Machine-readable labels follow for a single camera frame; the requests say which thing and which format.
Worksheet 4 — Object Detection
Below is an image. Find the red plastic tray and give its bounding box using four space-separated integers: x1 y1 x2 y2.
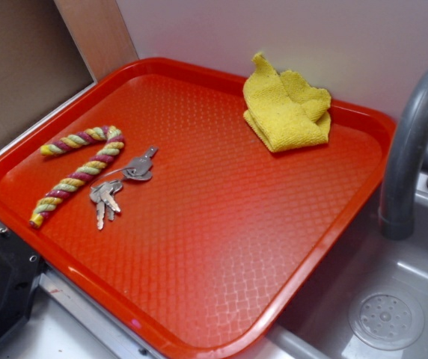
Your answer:
0 58 395 358

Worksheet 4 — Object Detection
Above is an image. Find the brown cardboard panel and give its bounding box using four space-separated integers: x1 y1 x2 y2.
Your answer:
0 1 93 149

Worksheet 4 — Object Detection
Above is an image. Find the grey plastic sink basin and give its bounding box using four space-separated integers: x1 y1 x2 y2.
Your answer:
266 170 428 359

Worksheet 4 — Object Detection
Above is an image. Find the grey curved faucet spout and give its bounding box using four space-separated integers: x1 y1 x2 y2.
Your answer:
379 70 428 240

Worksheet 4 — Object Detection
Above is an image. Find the silver key bunch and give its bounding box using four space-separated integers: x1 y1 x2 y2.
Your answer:
89 146 159 230

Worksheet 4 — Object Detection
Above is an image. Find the round sink drain cover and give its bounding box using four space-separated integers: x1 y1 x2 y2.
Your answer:
348 286 425 351

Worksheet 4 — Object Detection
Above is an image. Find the multicolour twisted rope toy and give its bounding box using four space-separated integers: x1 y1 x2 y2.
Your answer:
29 126 125 229

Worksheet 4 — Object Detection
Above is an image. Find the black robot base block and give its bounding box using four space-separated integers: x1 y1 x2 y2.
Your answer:
0 229 44 344

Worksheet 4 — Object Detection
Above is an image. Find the yellow cloth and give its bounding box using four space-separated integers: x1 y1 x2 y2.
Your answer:
243 52 331 153

